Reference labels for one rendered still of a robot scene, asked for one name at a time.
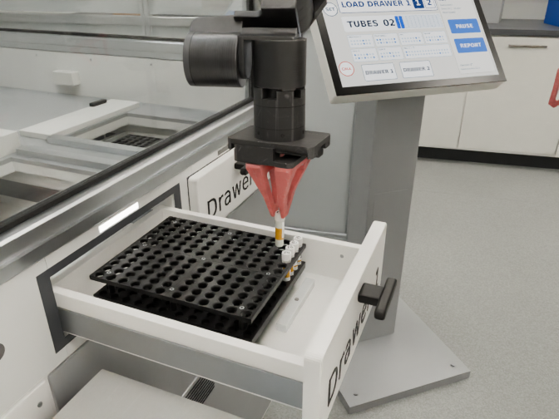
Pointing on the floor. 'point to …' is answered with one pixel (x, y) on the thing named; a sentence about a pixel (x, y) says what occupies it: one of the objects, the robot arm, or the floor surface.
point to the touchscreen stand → (408, 161)
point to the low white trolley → (133, 401)
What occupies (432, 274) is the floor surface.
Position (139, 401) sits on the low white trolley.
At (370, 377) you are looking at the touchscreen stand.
